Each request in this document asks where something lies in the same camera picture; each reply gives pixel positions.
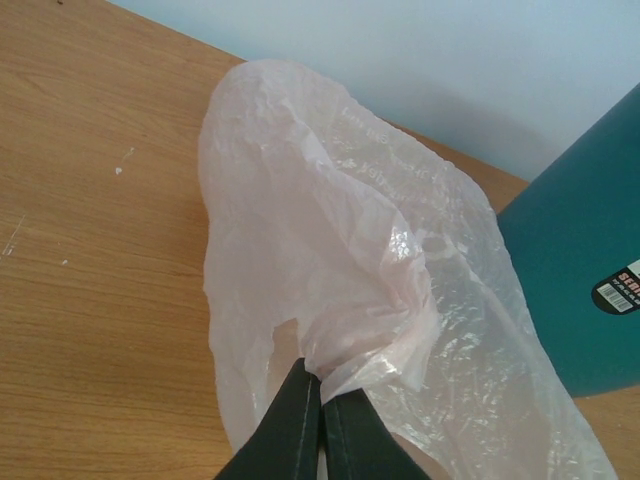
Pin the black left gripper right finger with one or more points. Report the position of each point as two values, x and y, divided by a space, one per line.
359 446

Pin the teal plastic trash bin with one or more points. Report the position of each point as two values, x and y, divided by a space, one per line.
575 225

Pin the black barcode label sticker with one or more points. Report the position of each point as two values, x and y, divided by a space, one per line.
618 294

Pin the translucent pink plastic trash bag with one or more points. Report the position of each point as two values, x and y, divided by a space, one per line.
340 240

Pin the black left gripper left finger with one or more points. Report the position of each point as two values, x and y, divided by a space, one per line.
285 445

